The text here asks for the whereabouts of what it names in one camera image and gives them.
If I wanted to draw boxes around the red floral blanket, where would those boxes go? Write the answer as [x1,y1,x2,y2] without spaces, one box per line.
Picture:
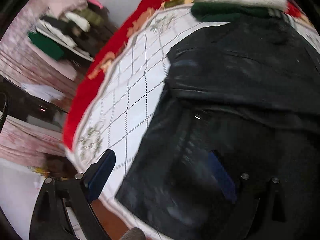
[62,0,309,153]

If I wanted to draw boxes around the black jacket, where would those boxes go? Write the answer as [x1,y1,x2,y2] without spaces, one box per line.
[115,12,320,240]

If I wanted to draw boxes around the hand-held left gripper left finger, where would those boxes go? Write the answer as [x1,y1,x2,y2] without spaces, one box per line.
[29,149,116,240]

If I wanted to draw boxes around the pink sofa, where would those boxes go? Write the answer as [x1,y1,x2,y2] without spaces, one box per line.
[0,0,88,105]

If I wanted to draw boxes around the pile of folded clothes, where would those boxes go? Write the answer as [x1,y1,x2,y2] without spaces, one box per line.
[27,0,110,62]

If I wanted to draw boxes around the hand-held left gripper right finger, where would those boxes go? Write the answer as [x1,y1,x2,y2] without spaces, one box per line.
[207,150,287,240]

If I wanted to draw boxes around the white embroidered tablecloth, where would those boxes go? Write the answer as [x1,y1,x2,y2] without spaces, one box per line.
[67,5,320,240]

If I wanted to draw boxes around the folded dark green garment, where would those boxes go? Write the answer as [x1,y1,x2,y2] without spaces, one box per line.
[191,2,283,22]

